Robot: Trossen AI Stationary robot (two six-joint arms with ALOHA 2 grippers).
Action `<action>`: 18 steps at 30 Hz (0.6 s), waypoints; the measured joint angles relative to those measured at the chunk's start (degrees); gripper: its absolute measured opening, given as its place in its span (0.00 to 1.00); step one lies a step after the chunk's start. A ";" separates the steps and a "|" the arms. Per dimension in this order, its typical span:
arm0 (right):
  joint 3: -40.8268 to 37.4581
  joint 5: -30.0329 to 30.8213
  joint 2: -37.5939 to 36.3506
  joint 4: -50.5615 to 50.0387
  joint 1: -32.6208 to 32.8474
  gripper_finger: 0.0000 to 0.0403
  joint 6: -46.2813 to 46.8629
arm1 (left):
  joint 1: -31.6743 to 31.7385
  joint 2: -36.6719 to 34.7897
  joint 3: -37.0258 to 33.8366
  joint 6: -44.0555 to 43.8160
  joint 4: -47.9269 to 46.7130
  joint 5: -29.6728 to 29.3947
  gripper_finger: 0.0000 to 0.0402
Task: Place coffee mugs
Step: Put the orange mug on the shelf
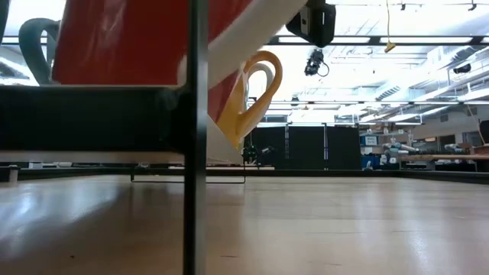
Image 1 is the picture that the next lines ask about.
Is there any blue storage bin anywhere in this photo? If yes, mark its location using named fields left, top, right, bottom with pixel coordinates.
left=360, top=134, right=380, bottom=170

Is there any blue faceted mug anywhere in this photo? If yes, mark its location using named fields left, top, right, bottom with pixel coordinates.
left=18, top=18, right=62, bottom=86

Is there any wooden workbench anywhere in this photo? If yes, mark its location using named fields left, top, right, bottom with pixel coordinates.
left=397, top=152, right=489, bottom=173

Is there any red mug white handle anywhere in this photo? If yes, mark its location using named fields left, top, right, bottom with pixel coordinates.
left=51, top=0, right=309, bottom=124

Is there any yellow faceted mug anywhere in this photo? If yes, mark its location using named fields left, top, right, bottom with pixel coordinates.
left=215, top=49, right=284, bottom=149

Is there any black overhead camera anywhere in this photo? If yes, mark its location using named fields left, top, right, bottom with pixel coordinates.
left=303, top=48, right=330, bottom=78

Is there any wooden shelf rack black frame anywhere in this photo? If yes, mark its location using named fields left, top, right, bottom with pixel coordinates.
left=0, top=0, right=248, bottom=275

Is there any black partition wall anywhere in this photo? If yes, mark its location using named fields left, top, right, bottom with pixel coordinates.
left=244, top=122, right=362, bottom=171

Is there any yellow hanging cord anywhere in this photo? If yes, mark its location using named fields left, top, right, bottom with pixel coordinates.
left=383, top=0, right=397, bottom=53

